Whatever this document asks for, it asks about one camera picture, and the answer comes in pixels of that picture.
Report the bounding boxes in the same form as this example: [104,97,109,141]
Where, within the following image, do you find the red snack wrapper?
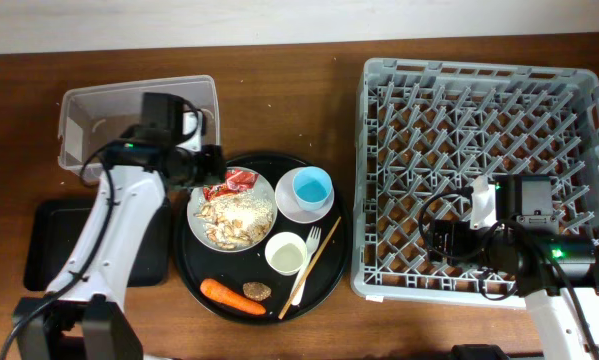
[203,169,259,202]

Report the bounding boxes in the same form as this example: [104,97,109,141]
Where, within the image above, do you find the grey plate with food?
[186,167,278,253]

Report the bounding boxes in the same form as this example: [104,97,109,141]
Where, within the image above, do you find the light blue plastic cup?
[292,166,333,211]

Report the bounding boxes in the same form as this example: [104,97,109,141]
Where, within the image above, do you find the small white cup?
[264,232,307,276]

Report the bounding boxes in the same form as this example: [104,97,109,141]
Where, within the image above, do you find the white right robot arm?
[417,175,599,359]

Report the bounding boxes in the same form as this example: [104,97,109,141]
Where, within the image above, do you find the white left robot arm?
[0,92,226,359]

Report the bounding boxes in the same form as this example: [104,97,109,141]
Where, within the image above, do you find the clear plastic waste bin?
[58,75,221,174]

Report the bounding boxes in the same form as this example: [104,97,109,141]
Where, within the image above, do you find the grey plastic dishwasher rack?
[351,58,599,309]

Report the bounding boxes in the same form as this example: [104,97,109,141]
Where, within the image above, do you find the round black tray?
[172,151,353,326]

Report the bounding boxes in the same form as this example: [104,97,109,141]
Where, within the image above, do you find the orange carrot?
[200,278,266,316]

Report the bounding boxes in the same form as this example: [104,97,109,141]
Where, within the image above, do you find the white plastic fork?
[291,226,321,306]

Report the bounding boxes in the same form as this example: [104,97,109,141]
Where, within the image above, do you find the brown cookie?
[242,282,272,302]

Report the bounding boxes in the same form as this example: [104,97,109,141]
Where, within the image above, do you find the black rectangular tray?
[23,198,172,291]

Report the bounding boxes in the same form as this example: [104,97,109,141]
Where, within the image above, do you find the wooden chopstick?
[278,216,342,320]

